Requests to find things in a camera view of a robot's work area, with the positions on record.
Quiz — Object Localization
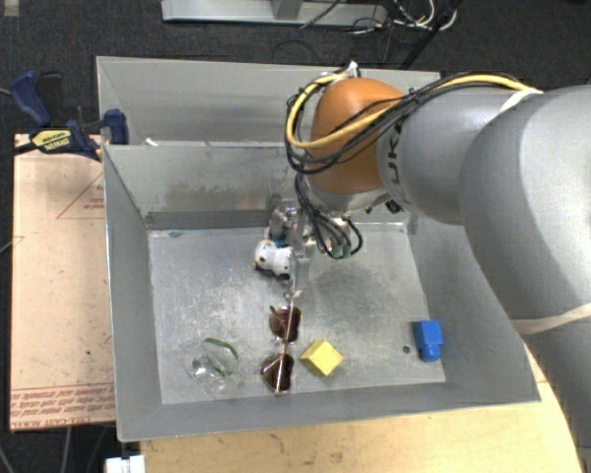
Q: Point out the brown cardboard board, red print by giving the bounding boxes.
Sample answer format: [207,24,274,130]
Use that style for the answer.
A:
[9,133,117,433]

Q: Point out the yellow block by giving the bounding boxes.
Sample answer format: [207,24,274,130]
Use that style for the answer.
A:
[298,340,344,377]

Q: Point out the blue block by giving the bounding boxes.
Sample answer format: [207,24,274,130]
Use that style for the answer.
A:
[412,319,444,363]

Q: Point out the grey metal bin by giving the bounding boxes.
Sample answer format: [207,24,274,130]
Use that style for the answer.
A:
[96,55,543,442]

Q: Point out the brown sunglasses with gold frame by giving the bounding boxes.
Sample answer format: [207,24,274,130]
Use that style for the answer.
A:
[259,291,302,394]

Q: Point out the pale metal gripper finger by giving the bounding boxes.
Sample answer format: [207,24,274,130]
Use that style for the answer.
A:
[268,205,297,243]
[289,243,313,299]

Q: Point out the white toy animal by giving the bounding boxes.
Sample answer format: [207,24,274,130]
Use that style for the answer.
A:
[253,237,295,279]

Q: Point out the clear glass thing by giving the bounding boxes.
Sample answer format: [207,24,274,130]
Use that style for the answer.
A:
[190,337,240,393]

